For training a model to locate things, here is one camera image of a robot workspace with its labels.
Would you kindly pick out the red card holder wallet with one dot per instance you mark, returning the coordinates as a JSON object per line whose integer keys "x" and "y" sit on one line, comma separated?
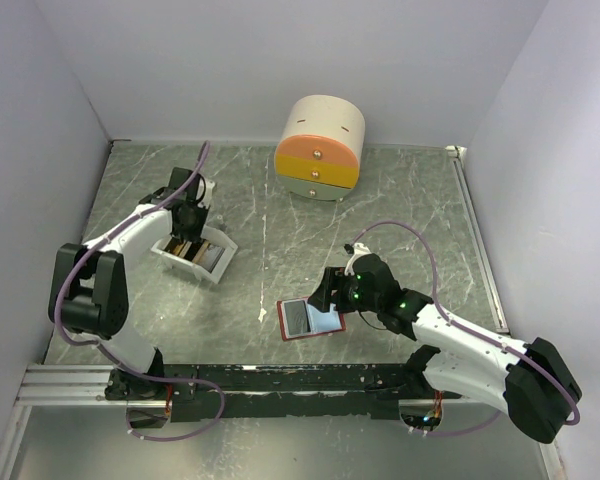
{"x": 321, "y": 323}

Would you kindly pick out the aluminium frame rail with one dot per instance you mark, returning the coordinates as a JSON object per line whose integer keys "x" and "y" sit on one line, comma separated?
{"x": 64, "y": 385}
{"x": 457, "y": 156}

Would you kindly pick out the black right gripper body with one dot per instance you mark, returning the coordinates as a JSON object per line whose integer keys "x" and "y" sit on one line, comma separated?
{"x": 354, "y": 298}

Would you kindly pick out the round three-drawer mini cabinet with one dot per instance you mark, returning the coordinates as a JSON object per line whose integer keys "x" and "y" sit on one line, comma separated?
{"x": 319, "y": 155}

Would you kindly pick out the white card tray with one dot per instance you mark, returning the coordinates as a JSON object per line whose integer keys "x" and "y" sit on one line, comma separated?
{"x": 164, "y": 249}

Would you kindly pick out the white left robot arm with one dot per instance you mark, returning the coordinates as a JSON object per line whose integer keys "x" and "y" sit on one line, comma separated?
{"x": 89, "y": 301}

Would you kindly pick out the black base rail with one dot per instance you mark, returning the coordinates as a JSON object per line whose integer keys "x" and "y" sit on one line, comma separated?
{"x": 275, "y": 391}

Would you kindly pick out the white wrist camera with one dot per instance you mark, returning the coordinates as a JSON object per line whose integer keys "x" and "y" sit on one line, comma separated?
{"x": 205, "y": 192}
{"x": 358, "y": 250}

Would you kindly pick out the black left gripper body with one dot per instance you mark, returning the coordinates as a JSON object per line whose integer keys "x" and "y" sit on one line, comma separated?
{"x": 194, "y": 230}

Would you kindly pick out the white VIP portrait card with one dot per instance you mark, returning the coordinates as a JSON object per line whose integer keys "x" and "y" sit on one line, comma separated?
{"x": 210, "y": 256}

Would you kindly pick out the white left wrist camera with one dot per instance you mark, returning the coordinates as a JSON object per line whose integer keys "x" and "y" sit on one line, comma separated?
{"x": 205, "y": 192}

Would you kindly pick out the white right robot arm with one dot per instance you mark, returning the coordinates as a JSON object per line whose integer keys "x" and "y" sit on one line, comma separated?
{"x": 527, "y": 381}

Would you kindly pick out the yellow card in tray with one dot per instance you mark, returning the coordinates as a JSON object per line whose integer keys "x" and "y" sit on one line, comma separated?
{"x": 188, "y": 250}

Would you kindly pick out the aluminium front frame rail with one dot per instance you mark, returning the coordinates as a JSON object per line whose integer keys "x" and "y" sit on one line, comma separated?
{"x": 64, "y": 385}

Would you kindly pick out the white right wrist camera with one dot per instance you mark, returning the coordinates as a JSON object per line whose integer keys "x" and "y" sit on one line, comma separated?
{"x": 358, "y": 250}

